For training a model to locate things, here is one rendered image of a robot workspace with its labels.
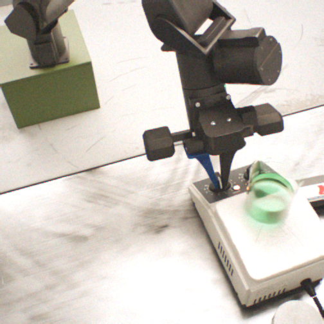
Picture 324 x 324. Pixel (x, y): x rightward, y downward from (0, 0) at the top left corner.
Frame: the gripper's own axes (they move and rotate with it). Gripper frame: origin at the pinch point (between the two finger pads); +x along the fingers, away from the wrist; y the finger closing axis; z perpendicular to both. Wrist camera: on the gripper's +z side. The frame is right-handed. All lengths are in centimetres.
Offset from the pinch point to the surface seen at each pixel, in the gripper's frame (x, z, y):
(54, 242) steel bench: 6.9, -1.0, -25.5
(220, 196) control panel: 4.0, 1.8, -0.4
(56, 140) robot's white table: -2.5, -17.8, -24.0
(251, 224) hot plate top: 5.2, 8.7, 1.9
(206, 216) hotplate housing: 6.4, 2.5, -3.1
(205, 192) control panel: 4.0, -0.3, -2.3
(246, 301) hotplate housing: 14.2, 12.2, -0.8
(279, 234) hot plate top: 6.5, 10.4, 5.0
